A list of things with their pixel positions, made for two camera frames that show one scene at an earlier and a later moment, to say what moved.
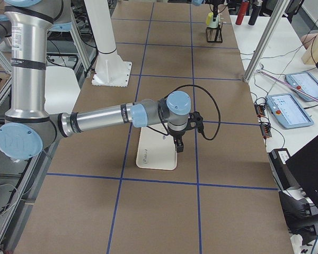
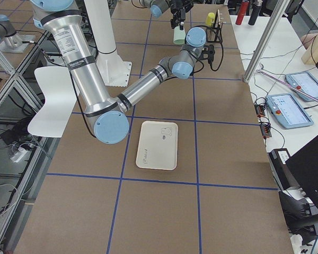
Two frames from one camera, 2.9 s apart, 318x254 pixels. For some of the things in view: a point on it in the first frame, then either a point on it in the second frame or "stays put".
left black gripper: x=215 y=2 -> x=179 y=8
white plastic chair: x=62 y=89 stays put
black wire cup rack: x=214 y=34 stays put
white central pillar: x=111 y=70 stays put
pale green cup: x=214 y=24 -> x=179 y=36
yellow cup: x=210 y=15 stays put
